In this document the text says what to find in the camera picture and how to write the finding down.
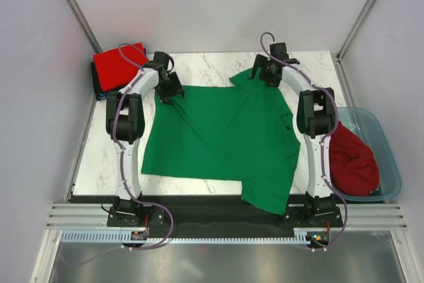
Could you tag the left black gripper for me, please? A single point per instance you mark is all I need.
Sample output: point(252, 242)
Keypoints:
point(177, 89)

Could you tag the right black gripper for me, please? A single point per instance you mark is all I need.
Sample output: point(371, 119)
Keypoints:
point(262, 61)

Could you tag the green t shirt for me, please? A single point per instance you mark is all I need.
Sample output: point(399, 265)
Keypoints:
point(242, 133)

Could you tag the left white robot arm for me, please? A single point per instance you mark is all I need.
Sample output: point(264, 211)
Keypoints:
point(125, 123)

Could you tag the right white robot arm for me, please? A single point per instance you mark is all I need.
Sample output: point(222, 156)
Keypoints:
point(317, 118)

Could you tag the folded red t shirt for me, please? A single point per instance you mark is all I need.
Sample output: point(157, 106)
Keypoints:
point(112, 67)

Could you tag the folded black t shirt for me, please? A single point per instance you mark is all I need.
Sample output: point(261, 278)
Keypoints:
point(97, 89)

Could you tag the dark red t shirt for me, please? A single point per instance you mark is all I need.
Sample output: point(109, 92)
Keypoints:
point(353, 167)

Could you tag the blue plastic bin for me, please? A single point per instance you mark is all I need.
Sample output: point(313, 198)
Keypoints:
point(367, 127)

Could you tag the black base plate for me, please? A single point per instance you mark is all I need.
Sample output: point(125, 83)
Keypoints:
point(211, 216)

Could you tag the aluminium frame rail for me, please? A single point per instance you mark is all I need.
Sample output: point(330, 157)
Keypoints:
point(374, 216)

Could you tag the white slotted cable duct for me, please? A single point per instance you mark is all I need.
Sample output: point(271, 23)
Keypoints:
point(131, 237)

